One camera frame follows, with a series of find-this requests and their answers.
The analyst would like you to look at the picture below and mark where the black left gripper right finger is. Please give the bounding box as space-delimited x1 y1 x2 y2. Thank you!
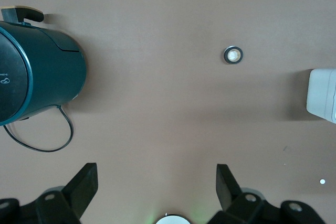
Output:
207 164 328 224

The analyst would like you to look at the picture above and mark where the black kettle power cable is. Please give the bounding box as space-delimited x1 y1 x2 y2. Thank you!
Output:
2 105 75 153

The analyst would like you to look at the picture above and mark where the grey plastic box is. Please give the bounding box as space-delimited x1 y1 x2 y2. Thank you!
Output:
306 68 336 124

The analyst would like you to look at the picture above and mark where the dark teal electric kettle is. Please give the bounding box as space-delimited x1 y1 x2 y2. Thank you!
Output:
0 5 87 127

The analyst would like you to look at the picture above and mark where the small round metal-rimmed cap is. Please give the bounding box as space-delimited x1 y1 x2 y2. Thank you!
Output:
224 46 246 65

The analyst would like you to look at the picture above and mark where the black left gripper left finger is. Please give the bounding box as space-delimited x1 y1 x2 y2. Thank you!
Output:
0 163 99 224

